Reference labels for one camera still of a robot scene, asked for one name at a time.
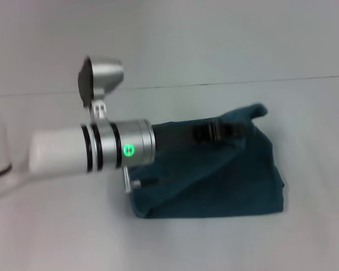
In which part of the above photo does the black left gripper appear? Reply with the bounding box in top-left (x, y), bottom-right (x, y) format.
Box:
top-left (154, 121), bottom-right (247, 155)

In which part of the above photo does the teal FREE print t-shirt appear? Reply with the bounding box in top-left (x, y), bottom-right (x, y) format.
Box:
top-left (128, 103), bottom-right (286, 220)

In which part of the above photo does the left arm dark cable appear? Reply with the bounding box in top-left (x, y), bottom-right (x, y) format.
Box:
top-left (123, 165), bottom-right (159, 195)

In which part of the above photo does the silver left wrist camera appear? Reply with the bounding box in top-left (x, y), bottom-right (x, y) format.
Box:
top-left (77, 55), bottom-right (125, 123)

